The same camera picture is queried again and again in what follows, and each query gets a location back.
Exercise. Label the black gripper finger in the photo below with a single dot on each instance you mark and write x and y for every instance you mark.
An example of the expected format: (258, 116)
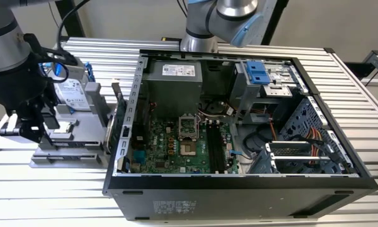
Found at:
(51, 120)

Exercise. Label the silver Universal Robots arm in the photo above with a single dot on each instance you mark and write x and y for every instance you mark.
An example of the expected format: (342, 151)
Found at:
(5, 42)

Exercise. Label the silver CPU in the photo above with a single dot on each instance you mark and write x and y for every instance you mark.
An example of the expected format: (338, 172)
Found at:
(65, 127)

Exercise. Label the grey parts rack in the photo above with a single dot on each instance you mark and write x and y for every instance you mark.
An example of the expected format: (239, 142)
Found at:
(87, 125)

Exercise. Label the hard disk in blue carrier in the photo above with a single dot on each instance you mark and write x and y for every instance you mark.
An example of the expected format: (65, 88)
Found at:
(77, 99)

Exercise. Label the green graphics card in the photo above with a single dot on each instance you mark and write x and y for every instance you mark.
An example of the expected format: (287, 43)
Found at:
(121, 113)

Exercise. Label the blue expansion slot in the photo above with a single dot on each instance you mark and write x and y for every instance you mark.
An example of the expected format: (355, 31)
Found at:
(138, 157)

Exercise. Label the grey power supply unit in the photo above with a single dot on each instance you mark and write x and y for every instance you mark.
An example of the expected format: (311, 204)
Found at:
(173, 94)

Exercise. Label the green motherboard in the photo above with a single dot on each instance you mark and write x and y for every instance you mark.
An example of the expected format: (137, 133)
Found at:
(173, 165)

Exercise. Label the CPU socket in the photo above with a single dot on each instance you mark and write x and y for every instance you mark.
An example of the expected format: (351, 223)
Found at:
(187, 148)

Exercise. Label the yellow tipped black bar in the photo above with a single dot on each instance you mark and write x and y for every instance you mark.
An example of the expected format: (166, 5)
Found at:
(163, 38)

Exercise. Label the black CPU fan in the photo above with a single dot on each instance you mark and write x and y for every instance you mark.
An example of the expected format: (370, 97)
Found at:
(211, 107)

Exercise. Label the black PC case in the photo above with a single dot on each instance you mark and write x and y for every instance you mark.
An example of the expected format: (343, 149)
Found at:
(207, 203)

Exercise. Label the blue plastic drive latch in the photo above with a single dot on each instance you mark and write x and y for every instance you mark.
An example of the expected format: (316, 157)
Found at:
(254, 71)

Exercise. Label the grey metal disk bay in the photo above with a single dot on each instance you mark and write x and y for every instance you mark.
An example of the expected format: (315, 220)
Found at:
(291, 147)

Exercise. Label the small silver wrist camera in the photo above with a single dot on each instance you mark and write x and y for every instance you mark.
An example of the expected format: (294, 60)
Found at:
(9, 128)

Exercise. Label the white box wrist camera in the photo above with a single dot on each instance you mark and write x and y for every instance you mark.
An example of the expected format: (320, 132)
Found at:
(73, 73)

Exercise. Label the black frame post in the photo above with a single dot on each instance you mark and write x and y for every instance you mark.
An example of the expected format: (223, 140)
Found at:
(73, 26)
(274, 23)

